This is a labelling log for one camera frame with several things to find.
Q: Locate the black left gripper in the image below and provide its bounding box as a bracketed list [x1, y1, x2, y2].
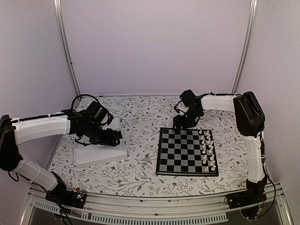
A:
[84, 122, 120, 146]

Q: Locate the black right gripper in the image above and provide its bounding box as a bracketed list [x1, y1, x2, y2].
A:
[172, 109, 201, 132]

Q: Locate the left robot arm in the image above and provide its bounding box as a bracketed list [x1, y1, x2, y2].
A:
[0, 109, 122, 203]

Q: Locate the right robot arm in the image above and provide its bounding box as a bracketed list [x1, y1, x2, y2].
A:
[173, 90, 267, 186]

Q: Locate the white plastic tray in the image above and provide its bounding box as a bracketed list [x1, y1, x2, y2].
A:
[73, 117, 128, 168]

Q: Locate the black and silver chessboard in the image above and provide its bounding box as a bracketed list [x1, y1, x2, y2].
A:
[156, 127, 219, 177]

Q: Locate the floral patterned table mat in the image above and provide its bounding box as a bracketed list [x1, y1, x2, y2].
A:
[46, 95, 265, 197]

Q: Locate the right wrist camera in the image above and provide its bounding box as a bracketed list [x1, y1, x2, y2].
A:
[180, 90, 195, 107]

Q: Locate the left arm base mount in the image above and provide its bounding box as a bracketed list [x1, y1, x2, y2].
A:
[45, 187, 87, 209]

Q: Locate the aluminium front rail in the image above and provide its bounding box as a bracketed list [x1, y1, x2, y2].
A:
[20, 183, 294, 225]

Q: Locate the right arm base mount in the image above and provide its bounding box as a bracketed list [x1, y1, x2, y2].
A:
[224, 191, 267, 220]

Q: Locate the aluminium frame post left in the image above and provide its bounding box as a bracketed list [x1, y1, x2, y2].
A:
[53, 0, 81, 96]

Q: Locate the aluminium frame post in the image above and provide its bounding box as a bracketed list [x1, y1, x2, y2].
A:
[53, 0, 81, 96]
[231, 0, 258, 94]

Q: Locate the aluminium frame post right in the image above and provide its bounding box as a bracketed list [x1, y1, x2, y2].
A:
[231, 0, 258, 94]

